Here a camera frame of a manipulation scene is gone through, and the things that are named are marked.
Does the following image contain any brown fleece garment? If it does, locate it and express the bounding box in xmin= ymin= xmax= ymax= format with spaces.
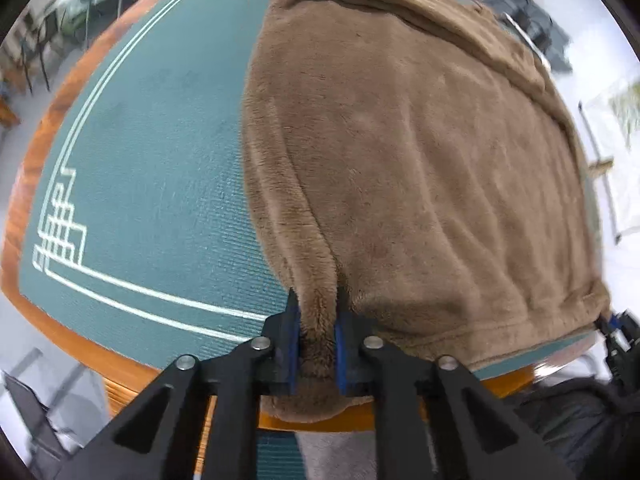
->
xmin=240 ymin=0 xmax=612 ymax=423

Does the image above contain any black metal chair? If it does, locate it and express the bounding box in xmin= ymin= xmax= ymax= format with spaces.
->
xmin=10 ymin=5 xmax=68 ymax=96

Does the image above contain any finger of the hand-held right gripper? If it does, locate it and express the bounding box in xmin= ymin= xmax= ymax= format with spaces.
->
xmin=595 ymin=310 xmax=632 ymax=356

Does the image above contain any grey metal chair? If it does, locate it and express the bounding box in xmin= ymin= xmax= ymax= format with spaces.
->
xmin=0 ymin=347 xmax=106 ymax=480

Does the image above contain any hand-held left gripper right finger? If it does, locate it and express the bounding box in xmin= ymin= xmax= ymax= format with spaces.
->
xmin=334 ymin=287 xmax=576 ymax=480

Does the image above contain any white power strip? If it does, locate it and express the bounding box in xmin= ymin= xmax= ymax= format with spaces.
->
xmin=502 ymin=10 xmax=553 ymax=73

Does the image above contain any green table mat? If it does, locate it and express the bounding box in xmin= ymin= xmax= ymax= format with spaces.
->
xmin=17 ymin=0 xmax=603 ymax=383

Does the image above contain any grey cloth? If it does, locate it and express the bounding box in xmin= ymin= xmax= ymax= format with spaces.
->
xmin=295 ymin=430 xmax=381 ymax=480

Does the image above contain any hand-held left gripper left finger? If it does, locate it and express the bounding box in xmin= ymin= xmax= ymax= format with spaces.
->
xmin=54 ymin=288 xmax=302 ymax=480

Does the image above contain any person's black jacket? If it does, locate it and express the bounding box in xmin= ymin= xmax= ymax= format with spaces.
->
xmin=515 ymin=375 xmax=640 ymax=480

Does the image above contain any white framed panel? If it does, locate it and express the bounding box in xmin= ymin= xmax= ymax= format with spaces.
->
xmin=577 ymin=77 xmax=640 ymax=246

